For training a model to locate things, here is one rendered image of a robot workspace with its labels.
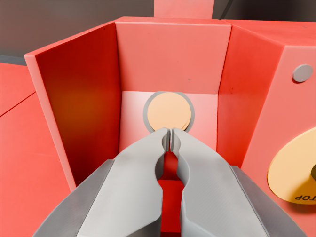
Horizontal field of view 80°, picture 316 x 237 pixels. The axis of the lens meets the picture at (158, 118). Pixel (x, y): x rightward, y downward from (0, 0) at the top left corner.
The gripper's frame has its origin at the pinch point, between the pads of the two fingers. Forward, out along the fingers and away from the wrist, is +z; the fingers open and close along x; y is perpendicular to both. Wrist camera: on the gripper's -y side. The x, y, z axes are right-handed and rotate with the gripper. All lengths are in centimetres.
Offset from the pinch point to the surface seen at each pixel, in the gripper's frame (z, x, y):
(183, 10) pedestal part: 64, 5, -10
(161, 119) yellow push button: 3.3, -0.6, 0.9
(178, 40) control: 5.3, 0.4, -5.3
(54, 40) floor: 76, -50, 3
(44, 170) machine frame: 15.6, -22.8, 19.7
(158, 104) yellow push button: 4.0, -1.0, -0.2
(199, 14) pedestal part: 64, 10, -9
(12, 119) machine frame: 30, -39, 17
